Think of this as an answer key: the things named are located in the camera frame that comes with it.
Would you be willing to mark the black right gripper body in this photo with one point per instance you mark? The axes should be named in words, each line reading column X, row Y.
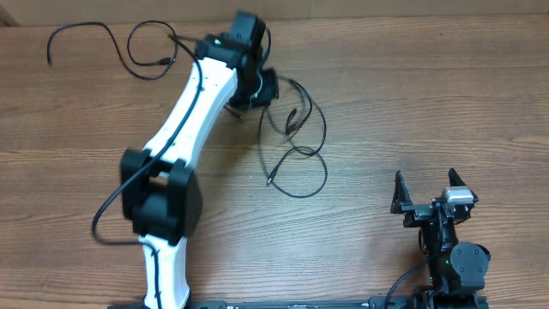
column 444, row 227

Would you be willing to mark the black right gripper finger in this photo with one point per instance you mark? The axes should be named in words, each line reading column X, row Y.
column 401, row 202
column 455, row 179

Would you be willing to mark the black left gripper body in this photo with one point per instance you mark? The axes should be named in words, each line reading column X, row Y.
column 262, row 87

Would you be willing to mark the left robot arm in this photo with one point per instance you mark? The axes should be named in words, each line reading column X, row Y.
column 161, row 195

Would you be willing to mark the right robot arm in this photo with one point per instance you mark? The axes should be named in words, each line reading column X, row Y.
column 456, row 269

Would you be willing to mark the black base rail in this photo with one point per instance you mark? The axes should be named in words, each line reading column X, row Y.
column 376, row 302

